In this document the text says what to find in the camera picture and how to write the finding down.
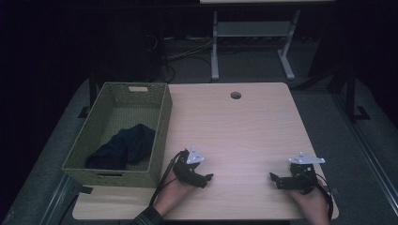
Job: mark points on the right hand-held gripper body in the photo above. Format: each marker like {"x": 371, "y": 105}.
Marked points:
{"x": 303, "y": 178}

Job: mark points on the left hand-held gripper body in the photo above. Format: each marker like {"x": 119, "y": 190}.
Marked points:
{"x": 187, "y": 170}

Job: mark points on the dark navy printed shirt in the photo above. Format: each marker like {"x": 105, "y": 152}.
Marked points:
{"x": 125, "y": 146}

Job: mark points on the green woven basket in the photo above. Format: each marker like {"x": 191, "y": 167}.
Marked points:
{"x": 128, "y": 93}

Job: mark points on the person's left hand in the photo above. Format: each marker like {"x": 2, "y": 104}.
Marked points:
{"x": 173, "y": 193}

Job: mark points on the person's right hand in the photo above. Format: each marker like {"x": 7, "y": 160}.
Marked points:
{"x": 314, "y": 206}

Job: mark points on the black metal stand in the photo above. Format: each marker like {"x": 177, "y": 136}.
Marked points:
{"x": 351, "y": 93}

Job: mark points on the white metal stand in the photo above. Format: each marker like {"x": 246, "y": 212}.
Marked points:
{"x": 250, "y": 28}

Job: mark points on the aluminium rail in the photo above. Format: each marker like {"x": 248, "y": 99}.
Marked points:
{"x": 59, "y": 197}
{"x": 369, "y": 156}

